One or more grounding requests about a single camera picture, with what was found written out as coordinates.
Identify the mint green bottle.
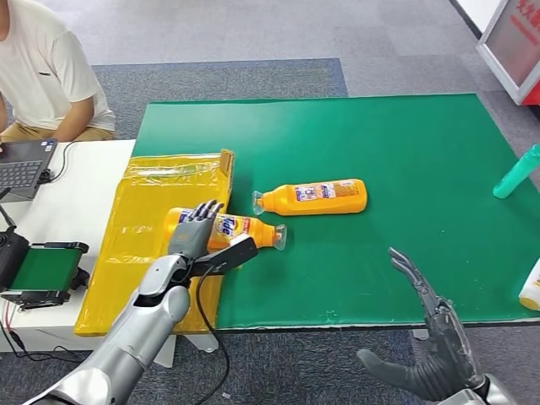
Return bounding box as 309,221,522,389
492,143,540,201

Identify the orange detergent bottle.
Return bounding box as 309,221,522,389
252,178,368,218
161,208,288,252

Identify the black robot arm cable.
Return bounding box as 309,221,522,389
194,265,231,405

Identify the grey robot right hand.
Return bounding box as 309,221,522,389
357,247,486,403

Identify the yellow plastic film sheet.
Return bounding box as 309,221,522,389
75,149,235,337

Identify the green table mat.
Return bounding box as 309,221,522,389
131,93,540,331

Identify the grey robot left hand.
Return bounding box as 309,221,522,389
167,200,224,261

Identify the grey laptop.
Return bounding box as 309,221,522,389
0,138,58,204

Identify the thin black floor cable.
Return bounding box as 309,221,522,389
0,321,87,365

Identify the person at laptop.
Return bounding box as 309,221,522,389
0,0,117,144

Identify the white and yellow bottle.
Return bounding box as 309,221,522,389
517,257,540,312

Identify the white table foot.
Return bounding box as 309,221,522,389
182,333,219,354

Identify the black laptop cable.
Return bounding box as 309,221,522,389
37,140,75,186

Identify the white framed sign board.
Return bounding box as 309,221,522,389
477,0,540,107

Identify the small green belt conveyor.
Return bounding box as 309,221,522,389
0,241,91,312

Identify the white table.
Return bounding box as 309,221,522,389
0,139,177,370

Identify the black device box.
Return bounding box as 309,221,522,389
0,226,29,293

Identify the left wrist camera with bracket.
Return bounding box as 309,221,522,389
186,235,259,279

